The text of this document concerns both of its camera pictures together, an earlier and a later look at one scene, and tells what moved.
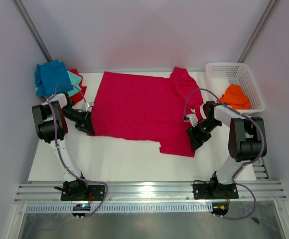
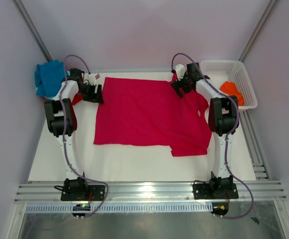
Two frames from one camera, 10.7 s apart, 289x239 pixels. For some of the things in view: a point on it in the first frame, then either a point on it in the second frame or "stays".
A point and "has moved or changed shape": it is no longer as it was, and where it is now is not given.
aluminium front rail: (161, 192) stays
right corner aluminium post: (258, 30) stays
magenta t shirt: (147, 108) has moved or changed shape
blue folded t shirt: (52, 78) stays
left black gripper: (85, 123) → (94, 97)
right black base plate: (214, 190) stays
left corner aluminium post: (33, 29) stays
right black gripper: (197, 142) → (176, 85)
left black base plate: (95, 192) stays
